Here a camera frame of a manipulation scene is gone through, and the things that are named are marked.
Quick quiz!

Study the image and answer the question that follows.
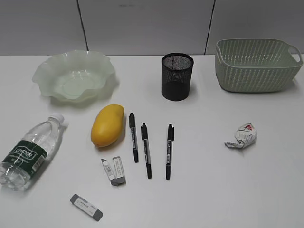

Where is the black marker pen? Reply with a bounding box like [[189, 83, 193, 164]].
[[128, 113, 139, 163], [166, 124, 174, 180], [141, 123, 152, 179]]

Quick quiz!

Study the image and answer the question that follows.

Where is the yellow mango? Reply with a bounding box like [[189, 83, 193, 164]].
[[91, 104, 124, 148]]

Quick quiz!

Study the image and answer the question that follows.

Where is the grey eraser with text sleeve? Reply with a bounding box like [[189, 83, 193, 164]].
[[113, 156, 125, 185]]

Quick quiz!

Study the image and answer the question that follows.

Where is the grey eraser with barcode sleeve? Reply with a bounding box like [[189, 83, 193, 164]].
[[101, 159, 119, 186]]

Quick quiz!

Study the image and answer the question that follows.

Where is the waste paper ball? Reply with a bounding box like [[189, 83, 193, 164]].
[[224, 123, 257, 149]]

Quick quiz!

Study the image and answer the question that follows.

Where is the grey eraser with green stripe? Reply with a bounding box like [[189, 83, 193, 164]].
[[70, 194, 103, 217]]

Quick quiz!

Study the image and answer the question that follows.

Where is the clear water bottle green label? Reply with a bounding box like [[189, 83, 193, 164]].
[[0, 114, 65, 190]]

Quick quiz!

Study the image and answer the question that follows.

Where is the black mesh pen holder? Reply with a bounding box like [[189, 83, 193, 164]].
[[161, 52, 194, 101]]

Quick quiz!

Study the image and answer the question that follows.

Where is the pale green wavy glass plate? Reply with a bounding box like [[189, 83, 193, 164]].
[[32, 50, 115, 103]]

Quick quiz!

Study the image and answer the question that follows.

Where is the pale green woven plastic basket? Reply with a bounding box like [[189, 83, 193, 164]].
[[215, 38, 304, 93]]

